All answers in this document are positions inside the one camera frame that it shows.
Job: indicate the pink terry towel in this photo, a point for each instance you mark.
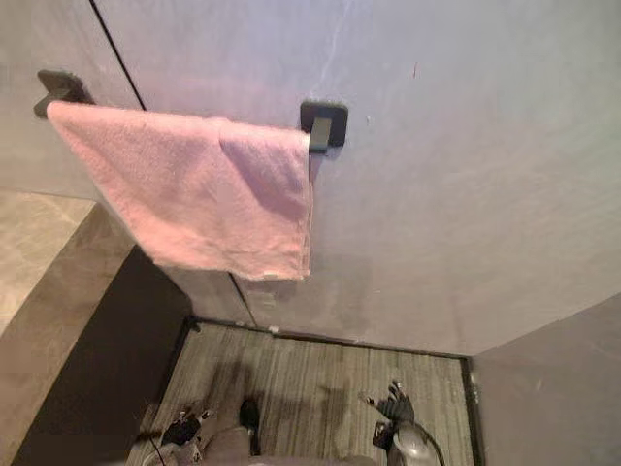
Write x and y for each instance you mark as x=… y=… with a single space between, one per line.
x=194 y=189

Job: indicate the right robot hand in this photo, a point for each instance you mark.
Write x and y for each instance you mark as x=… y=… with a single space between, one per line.
x=397 y=407

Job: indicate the dark robot foot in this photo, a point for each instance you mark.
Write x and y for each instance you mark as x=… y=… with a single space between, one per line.
x=250 y=417

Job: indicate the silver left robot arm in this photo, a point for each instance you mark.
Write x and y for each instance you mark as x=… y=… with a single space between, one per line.
x=160 y=449

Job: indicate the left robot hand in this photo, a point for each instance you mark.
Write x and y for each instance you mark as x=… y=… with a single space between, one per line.
x=186 y=424

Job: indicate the black towel bar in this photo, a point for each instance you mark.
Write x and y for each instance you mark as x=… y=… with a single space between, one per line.
x=324 y=126

